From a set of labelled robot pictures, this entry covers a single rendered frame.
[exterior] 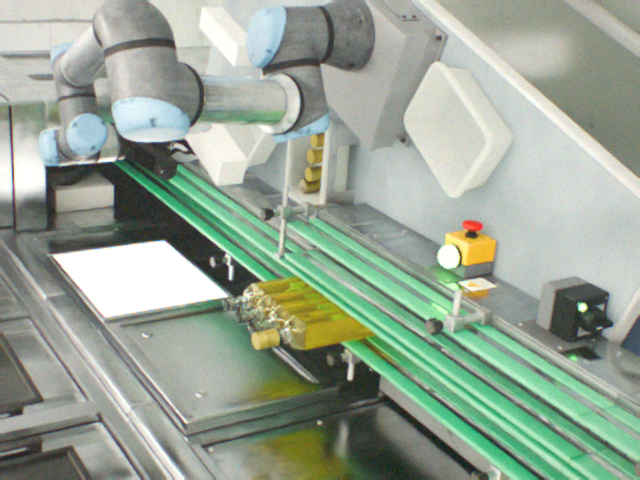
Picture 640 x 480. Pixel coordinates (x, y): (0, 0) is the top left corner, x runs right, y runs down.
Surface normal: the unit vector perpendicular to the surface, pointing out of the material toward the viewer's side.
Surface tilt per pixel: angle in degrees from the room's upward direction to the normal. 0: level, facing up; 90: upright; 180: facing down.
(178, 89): 116
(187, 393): 90
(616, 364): 90
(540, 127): 0
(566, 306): 0
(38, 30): 90
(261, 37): 7
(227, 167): 90
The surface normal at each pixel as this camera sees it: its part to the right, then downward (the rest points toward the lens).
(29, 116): 0.51, 0.33
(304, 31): 0.52, -0.07
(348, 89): -0.86, 0.13
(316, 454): 0.07, -0.93
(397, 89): 0.46, 0.62
